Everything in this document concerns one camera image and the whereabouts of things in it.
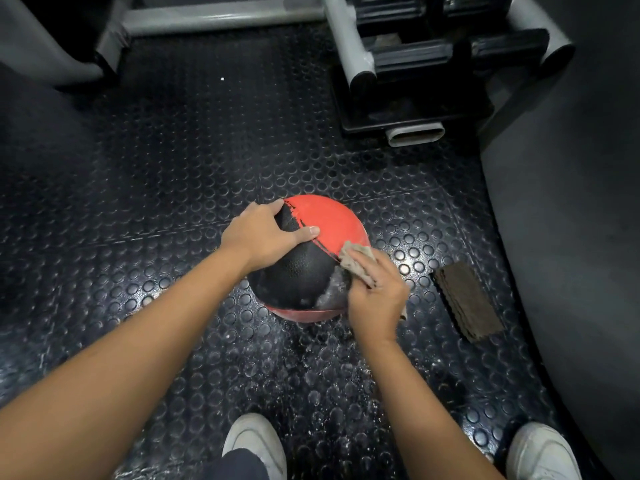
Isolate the person's left forearm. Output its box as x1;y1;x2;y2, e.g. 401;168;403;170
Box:
0;243;251;480

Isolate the grey cleaning cloth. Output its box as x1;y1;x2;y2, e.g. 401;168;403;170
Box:
339;241;408;321

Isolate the person's white shoe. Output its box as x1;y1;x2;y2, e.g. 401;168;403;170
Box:
222;413;288;480
506;422;583;480

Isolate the person's left white shoe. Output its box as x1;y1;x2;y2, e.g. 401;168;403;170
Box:
222;413;288;480

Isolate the red and black medicine ball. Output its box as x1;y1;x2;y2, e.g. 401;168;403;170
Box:
247;195;372;324

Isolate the person's right hand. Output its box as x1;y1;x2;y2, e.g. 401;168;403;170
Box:
344;247;411;345

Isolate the person's right white shoe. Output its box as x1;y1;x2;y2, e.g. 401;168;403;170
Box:
506;422;583;480

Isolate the person's left hand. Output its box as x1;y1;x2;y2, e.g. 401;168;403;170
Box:
220;198;321;274

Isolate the person's dark trouser leg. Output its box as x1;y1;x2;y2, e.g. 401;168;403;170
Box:
197;449;271;480

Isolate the person's right forearm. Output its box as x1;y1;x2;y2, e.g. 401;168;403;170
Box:
356;337;507;480

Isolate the brown scrubbing pad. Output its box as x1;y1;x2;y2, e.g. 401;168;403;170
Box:
432;261;506;344

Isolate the grey metal gym machine frame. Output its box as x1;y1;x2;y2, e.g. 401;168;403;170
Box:
95;0;576;148

